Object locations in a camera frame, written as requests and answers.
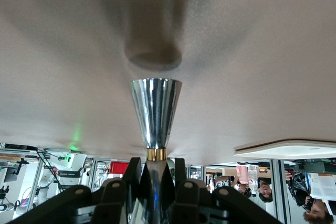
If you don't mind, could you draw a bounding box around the brown table cover mat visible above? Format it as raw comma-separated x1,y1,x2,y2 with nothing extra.
0,0,336,167

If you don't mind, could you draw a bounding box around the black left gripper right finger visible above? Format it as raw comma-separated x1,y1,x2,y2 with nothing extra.
172,157,283,224

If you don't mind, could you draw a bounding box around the pink plastic jug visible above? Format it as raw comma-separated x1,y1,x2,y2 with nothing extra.
235,165,249,185

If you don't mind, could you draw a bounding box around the curly haired person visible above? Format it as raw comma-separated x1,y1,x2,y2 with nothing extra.
285,167,336,224

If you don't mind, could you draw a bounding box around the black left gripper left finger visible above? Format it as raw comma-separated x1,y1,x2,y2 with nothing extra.
0,157,144,224

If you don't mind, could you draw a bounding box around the cream rabbit print tray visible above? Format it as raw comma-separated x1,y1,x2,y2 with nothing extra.
233,139,336,161

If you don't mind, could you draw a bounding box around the silver metal jigger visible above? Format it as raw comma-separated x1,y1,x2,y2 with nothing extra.
130,78,183,224

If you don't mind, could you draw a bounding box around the clear water bottle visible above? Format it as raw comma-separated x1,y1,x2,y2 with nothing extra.
248,165,258,192

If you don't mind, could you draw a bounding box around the aluminium frame post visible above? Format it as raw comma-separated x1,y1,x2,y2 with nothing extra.
271,159,286,218

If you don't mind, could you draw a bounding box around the red storage box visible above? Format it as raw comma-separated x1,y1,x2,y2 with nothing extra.
109,161,130,176

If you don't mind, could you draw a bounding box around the person with glasses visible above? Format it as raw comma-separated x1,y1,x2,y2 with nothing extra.
256,176,275,204

